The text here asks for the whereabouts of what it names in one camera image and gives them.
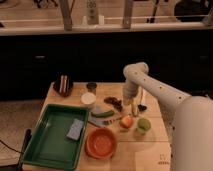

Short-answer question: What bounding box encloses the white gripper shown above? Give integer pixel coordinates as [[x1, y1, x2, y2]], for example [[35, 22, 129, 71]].
[[123, 80, 139, 106]]

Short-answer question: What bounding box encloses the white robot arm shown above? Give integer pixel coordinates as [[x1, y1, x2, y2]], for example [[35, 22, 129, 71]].
[[123, 62, 213, 171]]

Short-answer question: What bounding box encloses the red bowl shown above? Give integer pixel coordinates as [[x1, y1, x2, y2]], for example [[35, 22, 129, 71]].
[[85, 128, 117, 159]]

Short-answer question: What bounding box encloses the dark bowl with sticks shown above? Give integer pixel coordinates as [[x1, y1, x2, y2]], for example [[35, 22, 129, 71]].
[[53, 75, 73, 97]]

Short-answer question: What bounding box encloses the yellow banana toy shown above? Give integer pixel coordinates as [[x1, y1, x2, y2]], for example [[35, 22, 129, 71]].
[[131, 99, 138, 117]]

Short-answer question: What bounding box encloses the green pepper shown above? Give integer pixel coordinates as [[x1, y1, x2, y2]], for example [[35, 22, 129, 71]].
[[91, 110, 114, 118]]

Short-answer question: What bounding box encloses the orange tomato toy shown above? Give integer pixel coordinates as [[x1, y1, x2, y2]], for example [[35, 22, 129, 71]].
[[119, 116, 134, 129]]

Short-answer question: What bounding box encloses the green cup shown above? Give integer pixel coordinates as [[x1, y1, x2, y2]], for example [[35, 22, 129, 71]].
[[137, 118, 151, 134]]

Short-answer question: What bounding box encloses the metal fork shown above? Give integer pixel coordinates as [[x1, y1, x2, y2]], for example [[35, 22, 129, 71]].
[[103, 117, 122, 126]]

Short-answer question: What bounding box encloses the small dark cup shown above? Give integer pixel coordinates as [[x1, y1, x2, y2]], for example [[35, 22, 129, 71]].
[[86, 82, 97, 94]]

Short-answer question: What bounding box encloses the white round container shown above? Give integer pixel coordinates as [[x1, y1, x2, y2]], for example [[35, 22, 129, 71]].
[[81, 92, 96, 107]]

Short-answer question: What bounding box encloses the grey cloth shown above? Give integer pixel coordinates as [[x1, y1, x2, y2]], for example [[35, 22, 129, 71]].
[[88, 106, 104, 127]]

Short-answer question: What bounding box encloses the blue sponge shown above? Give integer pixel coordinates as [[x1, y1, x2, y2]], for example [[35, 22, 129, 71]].
[[67, 119, 84, 140]]

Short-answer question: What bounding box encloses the green plastic tray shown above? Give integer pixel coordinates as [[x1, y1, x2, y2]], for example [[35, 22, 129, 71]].
[[22, 104, 89, 171]]

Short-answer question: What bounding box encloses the white remote control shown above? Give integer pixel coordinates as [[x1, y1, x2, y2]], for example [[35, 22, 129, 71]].
[[86, 0, 99, 25]]

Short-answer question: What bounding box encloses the wooden frame post right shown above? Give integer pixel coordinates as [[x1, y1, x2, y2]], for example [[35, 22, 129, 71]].
[[122, 0, 133, 29]]

